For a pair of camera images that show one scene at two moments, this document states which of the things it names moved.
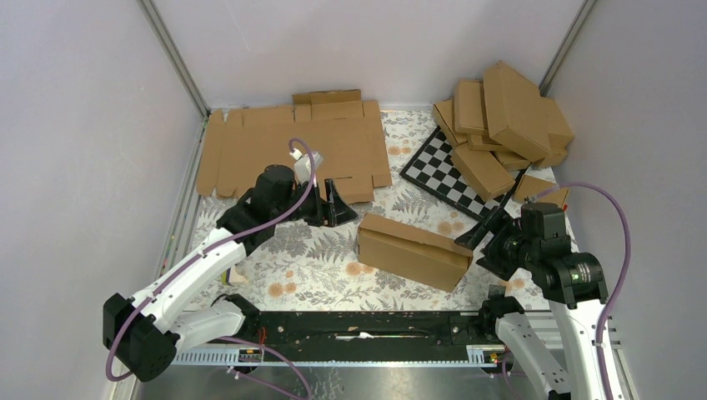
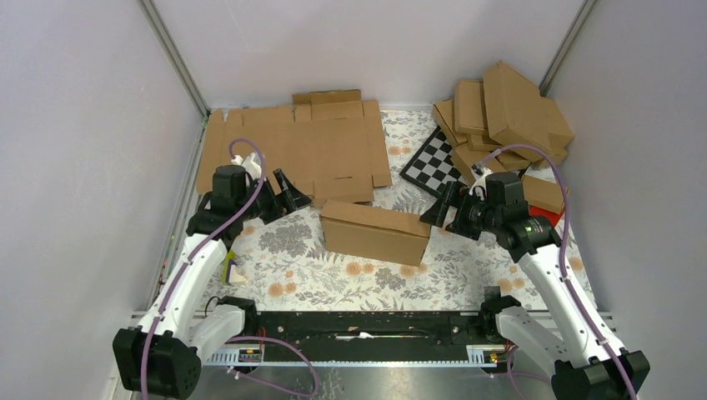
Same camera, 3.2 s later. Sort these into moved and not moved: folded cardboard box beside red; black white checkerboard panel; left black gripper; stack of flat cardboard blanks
Moved: left black gripper
Not moved: stack of flat cardboard blanks; black white checkerboard panel; folded cardboard box beside red
